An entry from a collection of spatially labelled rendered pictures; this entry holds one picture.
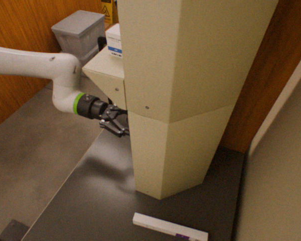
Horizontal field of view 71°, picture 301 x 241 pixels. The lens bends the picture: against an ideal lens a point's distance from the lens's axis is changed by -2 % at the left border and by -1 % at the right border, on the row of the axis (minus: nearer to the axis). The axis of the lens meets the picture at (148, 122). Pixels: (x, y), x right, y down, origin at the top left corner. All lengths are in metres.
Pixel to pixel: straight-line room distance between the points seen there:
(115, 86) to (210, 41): 0.23
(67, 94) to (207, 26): 0.62
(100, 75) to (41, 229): 0.66
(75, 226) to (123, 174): 0.27
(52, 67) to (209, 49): 0.59
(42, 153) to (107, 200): 1.54
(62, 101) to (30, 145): 1.66
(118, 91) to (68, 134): 1.95
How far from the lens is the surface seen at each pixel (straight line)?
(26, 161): 2.41
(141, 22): 0.40
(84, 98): 0.86
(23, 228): 2.09
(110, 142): 1.08
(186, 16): 0.38
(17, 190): 2.28
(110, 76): 0.50
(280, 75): 0.83
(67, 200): 0.98
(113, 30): 0.55
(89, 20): 3.06
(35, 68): 0.88
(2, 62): 0.90
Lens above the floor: 1.80
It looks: 49 degrees down
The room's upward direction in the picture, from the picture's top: straight up
